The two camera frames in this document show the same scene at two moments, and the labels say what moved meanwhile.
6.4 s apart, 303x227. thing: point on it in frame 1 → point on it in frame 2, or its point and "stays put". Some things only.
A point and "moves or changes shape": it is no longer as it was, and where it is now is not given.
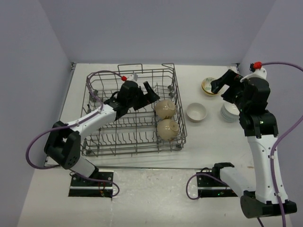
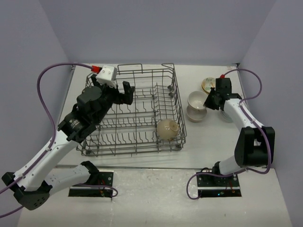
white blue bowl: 230,109 moves or changes shape
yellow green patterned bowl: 208,90 stays put
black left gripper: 150,96 → 127,98
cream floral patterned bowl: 206,85 stays put
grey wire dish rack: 159,126 stays put
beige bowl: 164,109 → 196,99
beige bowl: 196,112 stays put
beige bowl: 167,129 stays put
